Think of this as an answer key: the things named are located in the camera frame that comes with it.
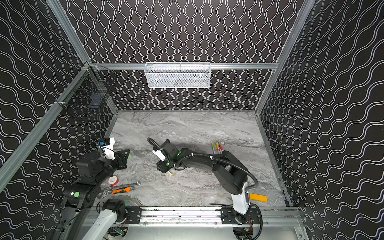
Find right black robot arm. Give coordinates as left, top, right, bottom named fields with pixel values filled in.
left=147, top=138, right=259, bottom=225

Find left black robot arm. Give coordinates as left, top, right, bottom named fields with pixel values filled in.
left=54, top=149, right=130, bottom=240

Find red white tape roll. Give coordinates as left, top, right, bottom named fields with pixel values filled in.
left=108, top=176, right=119, bottom=187

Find silver wrench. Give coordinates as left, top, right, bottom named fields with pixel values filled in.
left=105, top=182, right=141, bottom=190

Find yellow block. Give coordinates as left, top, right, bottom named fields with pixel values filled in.
left=249, top=194, right=268, bottom=203

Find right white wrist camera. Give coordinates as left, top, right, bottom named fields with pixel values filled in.
left=153, top=150, right=166, bottom=162

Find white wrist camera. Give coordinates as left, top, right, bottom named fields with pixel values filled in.
left=98, top=138, right=115, bottom=160
left=153, top=150, right=166, bottom=162

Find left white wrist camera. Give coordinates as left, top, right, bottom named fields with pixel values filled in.
left=98, top=138, right=115, bottom=160

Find orange handled pliers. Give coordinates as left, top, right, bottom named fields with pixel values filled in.
left=99, top=187, right=135, bottom=199

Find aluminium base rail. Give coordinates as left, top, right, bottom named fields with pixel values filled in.
left=53, top=205, right=310, bottom=229

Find black wire mesh basket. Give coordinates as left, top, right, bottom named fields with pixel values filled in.
left=56, top=63, right=118, bottom=122

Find white wire mesh basket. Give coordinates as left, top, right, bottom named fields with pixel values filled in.
left=144, top=62, right=212, bottom=89

